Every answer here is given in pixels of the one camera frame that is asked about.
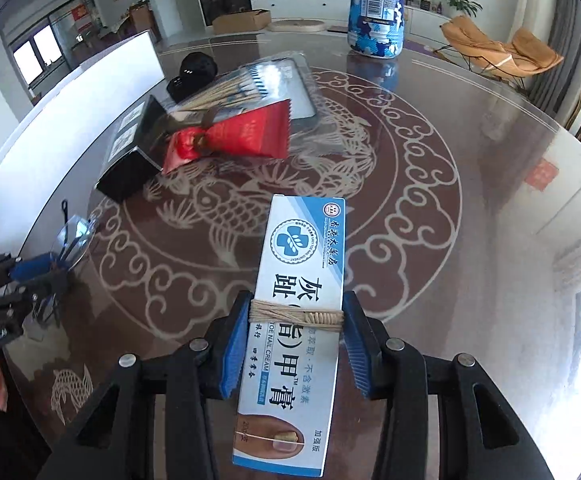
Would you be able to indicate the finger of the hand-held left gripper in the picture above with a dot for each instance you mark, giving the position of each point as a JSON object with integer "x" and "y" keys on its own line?
{"x": 0, "y": 305}
{"x": 35, "y": 267}

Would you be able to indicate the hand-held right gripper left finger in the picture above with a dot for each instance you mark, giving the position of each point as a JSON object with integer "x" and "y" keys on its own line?
{"x": 230, "y": 355}

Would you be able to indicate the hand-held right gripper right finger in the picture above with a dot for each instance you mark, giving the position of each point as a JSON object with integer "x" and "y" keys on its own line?
{"x": 358, "y": 355}

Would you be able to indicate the clear rimless glasses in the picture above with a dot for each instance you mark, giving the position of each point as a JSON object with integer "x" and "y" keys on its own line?
{"x": 76, "y": 230}

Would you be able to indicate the blue white ointment box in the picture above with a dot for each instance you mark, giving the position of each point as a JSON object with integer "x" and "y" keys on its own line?
{"x": 300, "y": 270}

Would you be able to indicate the small black cloth pouch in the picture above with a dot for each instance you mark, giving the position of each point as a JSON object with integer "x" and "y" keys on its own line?
{"x": 195, "y": 70}

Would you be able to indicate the bag of wooden sticks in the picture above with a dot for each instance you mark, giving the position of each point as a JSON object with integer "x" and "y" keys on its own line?
{"x": 230, "y": 91}

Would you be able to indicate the brown patterned glass desktop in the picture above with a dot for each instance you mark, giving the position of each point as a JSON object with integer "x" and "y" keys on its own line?
{"x": 470, "y": 260}

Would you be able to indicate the black printed box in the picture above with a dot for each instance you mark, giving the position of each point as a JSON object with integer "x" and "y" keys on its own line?
{"x": 125, "y": 175}

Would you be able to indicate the red foil packet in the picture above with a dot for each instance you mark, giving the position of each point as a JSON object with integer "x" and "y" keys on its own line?
{"x": 240, "y": 137}

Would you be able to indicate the red window poster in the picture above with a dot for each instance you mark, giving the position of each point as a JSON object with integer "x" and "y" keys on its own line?
{"x": 81, "y": 15}

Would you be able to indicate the clear plastic packet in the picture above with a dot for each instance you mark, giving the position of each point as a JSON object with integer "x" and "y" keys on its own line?
{"x": 298, "y": 95}

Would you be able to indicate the brown dining chair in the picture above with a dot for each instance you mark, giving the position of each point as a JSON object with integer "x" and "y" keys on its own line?
{"x": 143, "y": 20}

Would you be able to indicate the brown cardboard box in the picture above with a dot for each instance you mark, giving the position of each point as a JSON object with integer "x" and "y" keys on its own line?
{"x": 240, "y": 22}

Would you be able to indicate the blue camouflage bottle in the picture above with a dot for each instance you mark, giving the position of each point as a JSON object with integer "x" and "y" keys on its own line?
{"x": 375, "y": 35}

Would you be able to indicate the orange lounge chair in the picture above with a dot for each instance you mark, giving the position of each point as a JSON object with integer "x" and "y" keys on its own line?
{"x": 470, "y": 40}

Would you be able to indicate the round beige floor mat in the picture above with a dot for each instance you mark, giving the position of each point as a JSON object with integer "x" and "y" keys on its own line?
{"x": 298, "y": 24}

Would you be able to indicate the white television cabinet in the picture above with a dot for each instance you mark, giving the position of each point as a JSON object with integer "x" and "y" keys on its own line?
{"x": 310, "y": 5}

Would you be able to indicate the tall-leaf potted plant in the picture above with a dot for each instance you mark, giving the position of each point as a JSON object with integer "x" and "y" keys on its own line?
{"x": 460, "y": 0}

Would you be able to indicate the grey curtain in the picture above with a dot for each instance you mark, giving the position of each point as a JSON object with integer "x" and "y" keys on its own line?
{"x": 555, "y": 25}

